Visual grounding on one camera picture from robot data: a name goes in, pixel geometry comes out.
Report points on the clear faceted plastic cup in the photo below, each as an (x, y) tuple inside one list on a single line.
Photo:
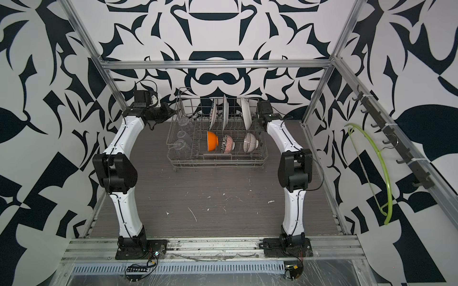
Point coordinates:
[(182, 149)]

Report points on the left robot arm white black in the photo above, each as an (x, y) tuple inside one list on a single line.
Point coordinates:
[(118, 176)]

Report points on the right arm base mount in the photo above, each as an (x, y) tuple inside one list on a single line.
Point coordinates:
[(287, 246)]

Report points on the white orange small bowl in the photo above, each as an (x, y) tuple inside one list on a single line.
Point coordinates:
[(212, 141)]

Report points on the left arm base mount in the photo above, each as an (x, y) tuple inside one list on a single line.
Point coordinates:
[(128, 250)]

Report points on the clear smooth plastic cup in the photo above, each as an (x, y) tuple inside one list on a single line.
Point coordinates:
[(185, 124)]

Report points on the aluminium frame bars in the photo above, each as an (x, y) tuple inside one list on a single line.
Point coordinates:
[(442, 193)]

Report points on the green plastic hanger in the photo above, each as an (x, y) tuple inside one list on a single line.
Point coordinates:
[(382, 172)]

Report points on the black white patterned bowl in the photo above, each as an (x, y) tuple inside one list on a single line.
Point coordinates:
[(227, 145)]

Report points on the green rim lettered plate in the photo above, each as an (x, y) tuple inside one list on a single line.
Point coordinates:
[(213, 113)]

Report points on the black wall hook rail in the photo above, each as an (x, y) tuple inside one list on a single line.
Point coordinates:
[(394, 139)]

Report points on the white slotted cable duct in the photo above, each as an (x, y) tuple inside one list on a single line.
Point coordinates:
[(170, 268)]

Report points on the pink ribbed bowl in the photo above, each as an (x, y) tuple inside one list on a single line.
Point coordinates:
[(250, 143)]

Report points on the teal red striped bowl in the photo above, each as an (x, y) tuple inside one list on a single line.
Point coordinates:
[(225, 112)]

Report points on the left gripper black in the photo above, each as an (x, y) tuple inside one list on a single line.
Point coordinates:
[(167, 110)]

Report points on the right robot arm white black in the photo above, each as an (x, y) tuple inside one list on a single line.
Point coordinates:
[(294, 173)]

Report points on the frosted textured plastic cup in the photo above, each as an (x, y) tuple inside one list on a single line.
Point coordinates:
[(183, 135)]

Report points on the grey wire dish rack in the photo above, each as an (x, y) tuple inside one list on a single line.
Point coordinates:
[(198, 110)]

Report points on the zigzag rim white bowl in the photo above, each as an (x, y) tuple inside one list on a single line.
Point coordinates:
[(246, 113)]

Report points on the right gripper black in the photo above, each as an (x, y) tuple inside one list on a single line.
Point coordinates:
[(256, 126)]

